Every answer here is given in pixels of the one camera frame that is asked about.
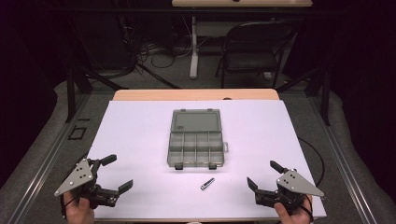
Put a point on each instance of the person's right hand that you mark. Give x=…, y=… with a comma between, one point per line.
x=295, y=217

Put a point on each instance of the clear plastic compartment box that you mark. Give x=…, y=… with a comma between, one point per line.
x=195, y=146

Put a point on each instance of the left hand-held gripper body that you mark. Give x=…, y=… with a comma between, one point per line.
x=76, y=179

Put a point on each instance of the grey metal rail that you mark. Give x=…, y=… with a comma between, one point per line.
x=46, y=161
x=342, y=161

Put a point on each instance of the wooden table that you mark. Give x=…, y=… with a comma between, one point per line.
x=193, y=94

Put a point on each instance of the person's left hand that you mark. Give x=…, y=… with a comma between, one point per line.
x=79, y=214

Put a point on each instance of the small metal cylinder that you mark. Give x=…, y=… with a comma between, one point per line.
x=207, y=184

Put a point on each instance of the black metal stand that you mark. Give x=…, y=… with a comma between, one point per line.
x=71, y=93
x=325, y=93

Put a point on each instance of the black folding chair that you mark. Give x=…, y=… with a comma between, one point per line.
x=249, y=60

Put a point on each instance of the white board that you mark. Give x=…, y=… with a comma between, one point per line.
x=140, y=140

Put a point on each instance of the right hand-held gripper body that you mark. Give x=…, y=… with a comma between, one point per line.
x=294, y=183

